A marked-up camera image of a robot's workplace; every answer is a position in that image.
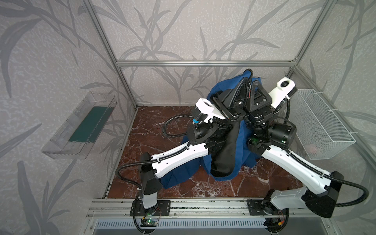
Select blue zip jacket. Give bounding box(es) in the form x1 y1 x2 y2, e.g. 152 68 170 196
160 69 263 189

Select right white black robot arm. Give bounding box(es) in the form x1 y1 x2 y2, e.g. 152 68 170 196
245 78 369 218

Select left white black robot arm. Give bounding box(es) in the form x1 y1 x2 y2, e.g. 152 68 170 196
116 75 255 209

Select pink object in basket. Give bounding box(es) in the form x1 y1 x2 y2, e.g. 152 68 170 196
305 144 319 155

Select green circuit board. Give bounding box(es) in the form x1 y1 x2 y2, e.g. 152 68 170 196
141 218 159 227

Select green mat in tray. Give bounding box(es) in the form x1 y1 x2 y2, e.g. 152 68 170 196
69 106 114 143

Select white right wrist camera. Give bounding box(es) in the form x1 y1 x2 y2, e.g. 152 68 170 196
269 77 298 109

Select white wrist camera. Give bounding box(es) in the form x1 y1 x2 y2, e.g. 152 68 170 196
269 77 298 109
192 98 225 123

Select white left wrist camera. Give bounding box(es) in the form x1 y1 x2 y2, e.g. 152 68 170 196
192 98 225 123

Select white wire mesh basket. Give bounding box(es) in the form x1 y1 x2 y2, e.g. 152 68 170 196
289 89 356 160

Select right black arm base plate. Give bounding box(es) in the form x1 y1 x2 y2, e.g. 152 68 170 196
246 199 289 216

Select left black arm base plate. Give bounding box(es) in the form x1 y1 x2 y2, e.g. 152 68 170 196
130 200 171 216

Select aluminium frame struts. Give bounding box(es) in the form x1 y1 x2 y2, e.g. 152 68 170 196
80 1 376 165

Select clear plastic wall tray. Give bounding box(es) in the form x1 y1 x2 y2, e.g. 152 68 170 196
41 92 117 160

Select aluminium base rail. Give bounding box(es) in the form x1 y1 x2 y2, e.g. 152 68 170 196
85 197 327 219

